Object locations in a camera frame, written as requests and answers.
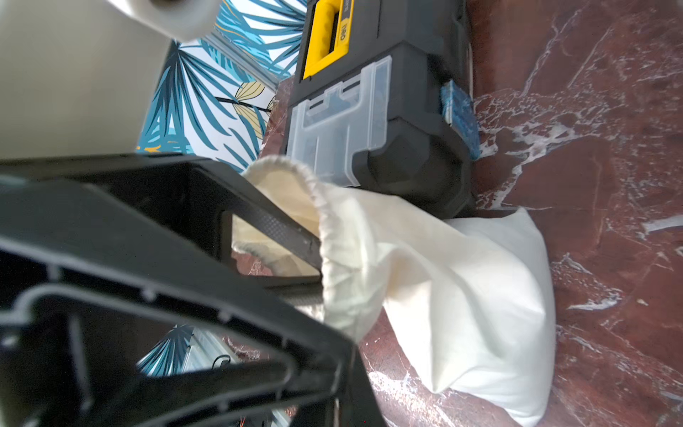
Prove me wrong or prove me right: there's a cream cloth soil bag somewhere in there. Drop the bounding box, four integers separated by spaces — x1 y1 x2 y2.
232 156 556 426

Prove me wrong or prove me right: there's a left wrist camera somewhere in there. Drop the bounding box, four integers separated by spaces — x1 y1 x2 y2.
0 0 225 161

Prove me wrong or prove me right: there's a black yellow toolbox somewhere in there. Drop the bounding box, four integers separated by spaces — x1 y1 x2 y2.
284 1 476 219

